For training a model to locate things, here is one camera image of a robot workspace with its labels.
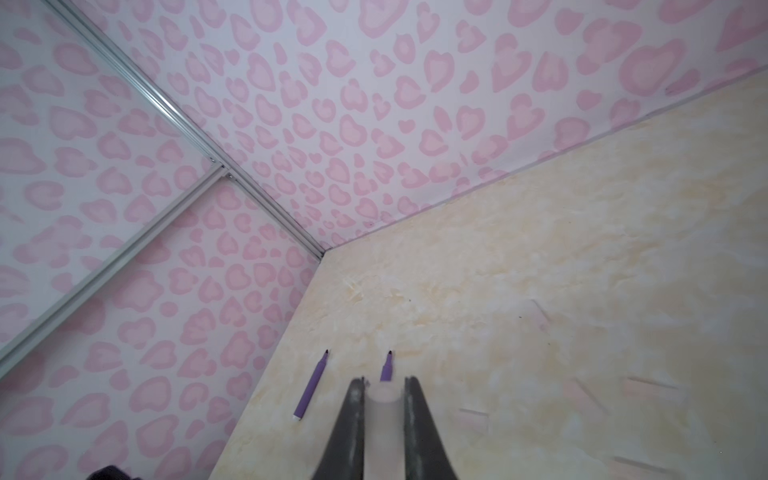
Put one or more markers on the translucent pen cap on table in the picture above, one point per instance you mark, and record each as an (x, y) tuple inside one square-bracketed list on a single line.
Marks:
[(474, 421)]

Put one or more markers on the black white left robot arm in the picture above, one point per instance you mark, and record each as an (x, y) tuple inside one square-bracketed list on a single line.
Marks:
[(110, 472)]

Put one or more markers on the purple marker pen right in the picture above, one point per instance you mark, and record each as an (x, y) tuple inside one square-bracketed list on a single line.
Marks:
[(387, 368)]

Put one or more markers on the purple marker pen left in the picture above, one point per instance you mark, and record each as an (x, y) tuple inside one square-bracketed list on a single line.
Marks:
[(310, 387)]

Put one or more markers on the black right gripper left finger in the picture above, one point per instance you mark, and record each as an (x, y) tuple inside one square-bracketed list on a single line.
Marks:
[(343, 457)]

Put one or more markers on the purple marker pen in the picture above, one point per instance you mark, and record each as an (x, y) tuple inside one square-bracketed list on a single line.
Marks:
[(387, 368), (310, 387)]

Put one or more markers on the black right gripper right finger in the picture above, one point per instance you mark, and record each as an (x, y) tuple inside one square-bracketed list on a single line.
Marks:
[(425, 457)]

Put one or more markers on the diagonal aluminium wall strut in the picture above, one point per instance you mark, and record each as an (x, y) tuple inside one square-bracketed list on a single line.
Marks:
[(28, 339)]

